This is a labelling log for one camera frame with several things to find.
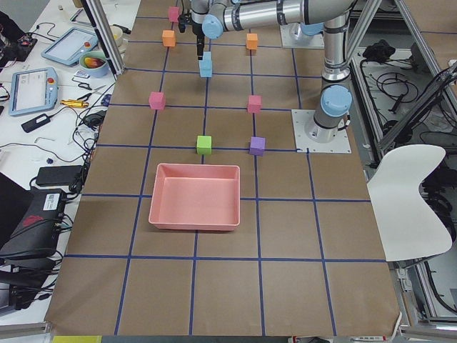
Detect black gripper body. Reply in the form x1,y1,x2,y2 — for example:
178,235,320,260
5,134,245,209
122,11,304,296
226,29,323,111
192,23,205,49

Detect light blue foam block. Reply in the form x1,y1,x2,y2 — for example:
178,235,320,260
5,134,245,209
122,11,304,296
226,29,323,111
203,51,211,61
199,59,213,78

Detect pink foam block right far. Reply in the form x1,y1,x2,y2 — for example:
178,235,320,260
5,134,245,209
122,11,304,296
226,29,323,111
168,6,181,23

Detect pink foam block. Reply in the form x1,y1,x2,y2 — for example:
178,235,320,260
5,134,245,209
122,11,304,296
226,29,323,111
168,6,181,23
246,95,262,114
149,91,166,110

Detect orange foam block far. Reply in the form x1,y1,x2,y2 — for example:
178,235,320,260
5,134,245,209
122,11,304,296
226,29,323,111
161,30,176,47

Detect orange foam block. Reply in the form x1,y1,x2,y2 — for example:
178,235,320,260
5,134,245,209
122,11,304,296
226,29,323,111
246,33,258,51
161,30,176,47

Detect orange foam block near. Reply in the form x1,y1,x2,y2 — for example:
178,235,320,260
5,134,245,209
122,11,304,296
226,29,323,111
246,33,258,51

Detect pink foam block far left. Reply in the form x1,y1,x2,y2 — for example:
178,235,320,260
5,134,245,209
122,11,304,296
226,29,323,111
149,91,166,110

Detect pink foam block near left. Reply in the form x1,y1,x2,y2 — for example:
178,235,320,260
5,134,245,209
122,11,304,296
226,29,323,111
246,95,262,114

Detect green foam block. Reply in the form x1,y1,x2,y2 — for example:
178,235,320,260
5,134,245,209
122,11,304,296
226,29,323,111
196,135,212,155

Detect green bowl with fruit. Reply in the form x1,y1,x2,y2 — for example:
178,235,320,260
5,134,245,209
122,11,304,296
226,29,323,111
79,51,109,78

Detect purple foam block left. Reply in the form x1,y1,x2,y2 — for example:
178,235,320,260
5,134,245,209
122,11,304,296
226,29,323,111
249,136,266,156

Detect scissors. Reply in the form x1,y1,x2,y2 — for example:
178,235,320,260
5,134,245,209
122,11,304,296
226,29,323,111
76,84,105,102

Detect blue teach pendant far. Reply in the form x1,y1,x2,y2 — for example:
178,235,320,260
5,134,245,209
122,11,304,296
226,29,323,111
41,27,99,66

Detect blue teach pendant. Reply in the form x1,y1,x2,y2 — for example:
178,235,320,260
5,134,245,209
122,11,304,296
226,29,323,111
41,27,99,66
9,67,58,116

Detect pink plastic tray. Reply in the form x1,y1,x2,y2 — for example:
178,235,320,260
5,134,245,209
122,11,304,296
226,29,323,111
149,163,241,232

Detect blue teach pendant near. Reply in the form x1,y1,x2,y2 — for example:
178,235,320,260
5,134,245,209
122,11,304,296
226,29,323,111
9,67,58,116

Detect black power adapter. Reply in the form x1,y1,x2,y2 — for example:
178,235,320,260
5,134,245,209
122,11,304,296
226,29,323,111
35,165,82,187

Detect black computer box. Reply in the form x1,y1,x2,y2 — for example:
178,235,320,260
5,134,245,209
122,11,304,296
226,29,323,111
1,189,66,260

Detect white chair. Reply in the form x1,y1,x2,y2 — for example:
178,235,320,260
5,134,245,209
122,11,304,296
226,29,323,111
367,144,452,262

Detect aluminium frame post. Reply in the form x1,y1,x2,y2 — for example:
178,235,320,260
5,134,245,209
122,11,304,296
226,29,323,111
81,0,125,76

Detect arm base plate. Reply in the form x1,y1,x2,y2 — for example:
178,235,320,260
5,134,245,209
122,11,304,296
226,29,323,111
291,109,351,154
280,23,324,49

